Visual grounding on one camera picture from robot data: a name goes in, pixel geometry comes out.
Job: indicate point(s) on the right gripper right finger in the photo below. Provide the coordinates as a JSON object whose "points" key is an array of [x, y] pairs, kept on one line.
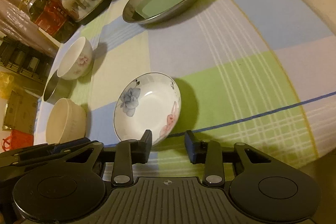
{"points": [[209, 154]]}

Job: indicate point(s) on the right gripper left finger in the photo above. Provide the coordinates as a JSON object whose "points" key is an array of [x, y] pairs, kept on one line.
{"points": [[127, 153]]}

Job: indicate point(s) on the cream plastic bowl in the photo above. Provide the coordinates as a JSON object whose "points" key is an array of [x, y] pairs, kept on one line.
{"points": [[67, 122]]}

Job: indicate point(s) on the white floral shallow dish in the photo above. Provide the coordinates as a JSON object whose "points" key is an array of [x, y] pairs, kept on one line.
{"points": [[152, 102]]}

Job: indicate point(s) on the small steel bowl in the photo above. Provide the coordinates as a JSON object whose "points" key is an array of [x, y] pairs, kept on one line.
{"points": [[56, 88]]}

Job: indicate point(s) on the white floral ceramic bowl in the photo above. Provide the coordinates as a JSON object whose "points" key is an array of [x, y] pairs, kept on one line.
{"points": [[76, 61]]}

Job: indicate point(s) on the red shopping bag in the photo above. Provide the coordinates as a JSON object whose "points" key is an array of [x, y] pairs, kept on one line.
{"points": [[16, 140]]}

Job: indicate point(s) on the cardboard box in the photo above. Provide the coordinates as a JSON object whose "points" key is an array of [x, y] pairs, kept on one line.
{"points": [[20, 112]]}

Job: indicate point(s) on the checked pastel tablecloth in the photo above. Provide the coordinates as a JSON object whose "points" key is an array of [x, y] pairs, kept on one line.
{"points": [[257, 71]]}

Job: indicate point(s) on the yellow plastic bag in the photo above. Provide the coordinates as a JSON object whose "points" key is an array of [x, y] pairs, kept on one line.
{"points": [[6, 85]]}

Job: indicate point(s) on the black folded rack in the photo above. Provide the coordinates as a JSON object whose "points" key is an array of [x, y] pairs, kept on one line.
{"points": [[25, 60]]}

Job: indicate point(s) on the cooking oil bottle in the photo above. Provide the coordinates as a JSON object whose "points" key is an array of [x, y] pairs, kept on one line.
{"points": [[51, 17]]}

